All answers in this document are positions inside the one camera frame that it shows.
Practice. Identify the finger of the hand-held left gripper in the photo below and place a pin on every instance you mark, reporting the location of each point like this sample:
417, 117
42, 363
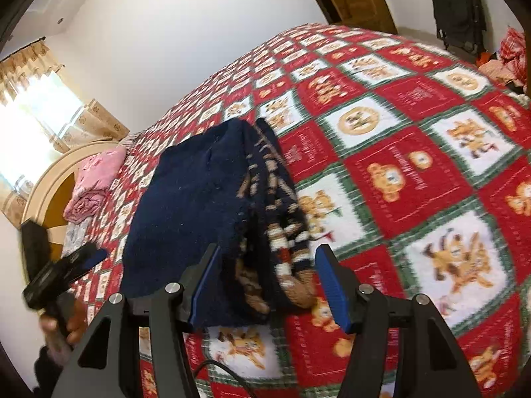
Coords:
93, 253

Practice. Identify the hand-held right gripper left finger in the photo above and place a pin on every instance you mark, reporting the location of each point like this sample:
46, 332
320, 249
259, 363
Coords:
203, 290

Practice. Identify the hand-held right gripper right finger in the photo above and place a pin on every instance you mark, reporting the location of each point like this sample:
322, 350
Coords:
334, 290

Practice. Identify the navy patterned knit sweater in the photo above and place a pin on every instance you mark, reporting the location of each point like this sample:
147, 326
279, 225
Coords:
186, 199

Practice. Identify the person's left forearm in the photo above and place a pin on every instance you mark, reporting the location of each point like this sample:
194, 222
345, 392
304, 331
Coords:
47, 371

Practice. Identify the dark hanging clothes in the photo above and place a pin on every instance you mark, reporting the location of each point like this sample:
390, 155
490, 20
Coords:
456, 12

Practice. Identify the person's left hand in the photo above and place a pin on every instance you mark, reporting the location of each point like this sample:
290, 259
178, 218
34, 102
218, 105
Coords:
79, 323

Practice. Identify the grey pillow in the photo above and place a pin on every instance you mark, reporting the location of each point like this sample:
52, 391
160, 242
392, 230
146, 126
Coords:
74, 236

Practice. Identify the dark bedside cabinet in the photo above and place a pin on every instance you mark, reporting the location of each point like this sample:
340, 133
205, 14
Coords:
35, 248

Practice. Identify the pink folded cloth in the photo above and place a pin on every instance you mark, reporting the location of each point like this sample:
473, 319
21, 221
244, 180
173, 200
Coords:
93, 186

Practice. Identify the cream round headboard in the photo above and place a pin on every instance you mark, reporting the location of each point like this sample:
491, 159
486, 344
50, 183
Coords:
45, 186

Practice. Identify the beige patterned curtain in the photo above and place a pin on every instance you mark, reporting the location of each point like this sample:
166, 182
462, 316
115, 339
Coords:
103, 120

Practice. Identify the bright window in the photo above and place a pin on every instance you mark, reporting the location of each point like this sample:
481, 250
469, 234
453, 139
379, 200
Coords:
37, 124

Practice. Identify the red checked printed blanket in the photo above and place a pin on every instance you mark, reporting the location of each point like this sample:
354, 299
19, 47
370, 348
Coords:
415, 166

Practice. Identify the red orange cloth pile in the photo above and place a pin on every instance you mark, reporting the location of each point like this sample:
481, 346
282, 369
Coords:
510, 49

